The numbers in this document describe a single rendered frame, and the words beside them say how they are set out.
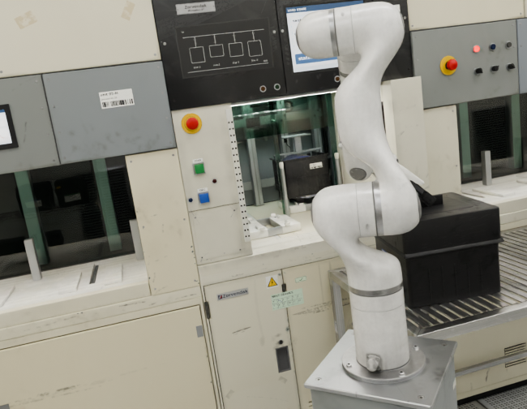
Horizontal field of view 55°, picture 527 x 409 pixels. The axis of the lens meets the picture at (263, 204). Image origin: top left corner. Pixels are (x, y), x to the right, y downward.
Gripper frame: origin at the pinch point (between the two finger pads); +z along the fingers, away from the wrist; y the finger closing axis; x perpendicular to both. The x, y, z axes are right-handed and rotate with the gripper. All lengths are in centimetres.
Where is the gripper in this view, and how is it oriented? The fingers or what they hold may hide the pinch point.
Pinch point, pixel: (426, 198)
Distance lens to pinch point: 160.8
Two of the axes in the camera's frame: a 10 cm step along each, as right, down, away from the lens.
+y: -1.1, -1.7, 9.8
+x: -6.0, 8.0, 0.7
